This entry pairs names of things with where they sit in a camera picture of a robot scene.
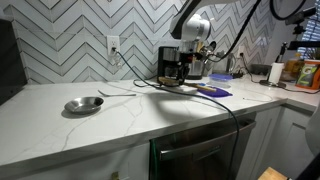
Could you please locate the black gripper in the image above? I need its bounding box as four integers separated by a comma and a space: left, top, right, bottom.
179, 40, 203, 85

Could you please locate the wooden spoon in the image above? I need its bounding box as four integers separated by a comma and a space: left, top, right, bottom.
158, 77, 216, 92

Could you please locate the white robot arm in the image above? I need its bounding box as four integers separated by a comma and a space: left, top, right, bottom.
169, 0, 236, 85

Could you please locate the steel utensil pot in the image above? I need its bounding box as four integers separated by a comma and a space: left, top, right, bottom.
187, 60, 205, 80

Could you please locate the black steel coffee maker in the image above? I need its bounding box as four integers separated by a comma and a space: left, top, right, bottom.
157, 46, 187, 87

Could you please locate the clear blue-lidded container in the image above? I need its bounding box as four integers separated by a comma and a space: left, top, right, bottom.
208, 74, 233, 88

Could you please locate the purple plastic lid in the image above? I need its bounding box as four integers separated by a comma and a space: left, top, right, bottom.
198, 87, 231, 98

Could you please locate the steel electric kettle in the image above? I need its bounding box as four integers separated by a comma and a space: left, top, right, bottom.
213, 53, 236, 74

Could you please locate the paper towel roll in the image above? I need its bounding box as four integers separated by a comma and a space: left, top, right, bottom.
268, 63, 284, 84

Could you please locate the small steel bowl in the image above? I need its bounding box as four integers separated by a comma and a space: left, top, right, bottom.
64, 97, 104, 115

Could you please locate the orange drink mix tub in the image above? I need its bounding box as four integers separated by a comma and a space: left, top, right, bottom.
296, 59, 320, 90

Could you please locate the black appliance box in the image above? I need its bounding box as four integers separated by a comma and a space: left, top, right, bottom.
0, 19, 27, 105

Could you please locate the black power cable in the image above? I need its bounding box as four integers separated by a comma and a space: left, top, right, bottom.
112, 48, 242, 180

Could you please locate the coffee maker cord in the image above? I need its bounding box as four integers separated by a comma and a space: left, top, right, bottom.
133, 77, 159, 88

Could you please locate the white wall outlet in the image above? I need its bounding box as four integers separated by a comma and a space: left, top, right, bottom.
107, 35, 120, 56

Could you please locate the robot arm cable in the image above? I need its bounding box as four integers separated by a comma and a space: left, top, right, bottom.
206, 0, 308, 64

